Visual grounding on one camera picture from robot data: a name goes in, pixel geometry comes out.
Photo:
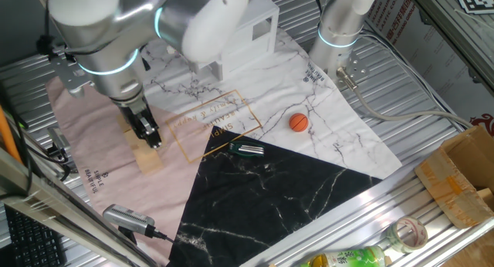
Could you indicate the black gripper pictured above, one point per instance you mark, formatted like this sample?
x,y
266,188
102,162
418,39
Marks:
x,y
135,114

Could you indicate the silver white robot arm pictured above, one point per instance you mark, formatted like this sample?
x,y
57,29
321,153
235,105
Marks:
x,y
339,20

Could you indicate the small gray clamped device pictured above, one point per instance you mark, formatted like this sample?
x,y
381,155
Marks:
x,y
58,139

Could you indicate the green holder with silver bits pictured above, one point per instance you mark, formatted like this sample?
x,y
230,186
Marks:
x,y
247,149

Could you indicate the marble pink black cloth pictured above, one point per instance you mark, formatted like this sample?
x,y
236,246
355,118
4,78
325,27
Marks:
x,y
270,190

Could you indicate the orange pole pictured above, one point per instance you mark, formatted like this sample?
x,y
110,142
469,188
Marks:
x,y
7,136

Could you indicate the white plastic drawer cabinet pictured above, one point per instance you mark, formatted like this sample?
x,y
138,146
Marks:
x,y
251,39

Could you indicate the small orange basketball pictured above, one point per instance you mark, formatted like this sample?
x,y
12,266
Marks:
x,y
298,122

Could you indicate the black keyboard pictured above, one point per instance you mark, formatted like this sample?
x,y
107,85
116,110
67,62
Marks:
x,y
32,242

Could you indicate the green tea bottle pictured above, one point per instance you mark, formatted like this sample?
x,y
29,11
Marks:
x,y
347,258

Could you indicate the clear tape roll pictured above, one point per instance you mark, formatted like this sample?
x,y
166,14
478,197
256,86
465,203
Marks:
x,y
407,234

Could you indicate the white sheet with red print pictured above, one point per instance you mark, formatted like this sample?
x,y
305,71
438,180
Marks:
x,y
432,55

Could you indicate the brown cardboard box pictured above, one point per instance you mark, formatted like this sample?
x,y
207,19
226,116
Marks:
x,y
455,178

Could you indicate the black white marker board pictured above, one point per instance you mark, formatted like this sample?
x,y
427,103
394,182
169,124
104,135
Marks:
x,y
476,0

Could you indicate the silver depth camera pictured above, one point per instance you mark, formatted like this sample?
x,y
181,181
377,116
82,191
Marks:
x,y
127,218

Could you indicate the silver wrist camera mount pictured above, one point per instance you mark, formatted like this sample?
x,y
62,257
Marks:
x,y
69,76

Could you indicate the aluminium frame post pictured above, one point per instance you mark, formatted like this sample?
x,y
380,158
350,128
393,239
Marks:
x,y
58,207

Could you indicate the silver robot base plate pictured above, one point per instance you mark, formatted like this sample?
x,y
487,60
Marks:
x,y
357,68

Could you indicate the aluminium frame beam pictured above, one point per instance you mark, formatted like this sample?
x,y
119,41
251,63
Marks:
x,y
455,31

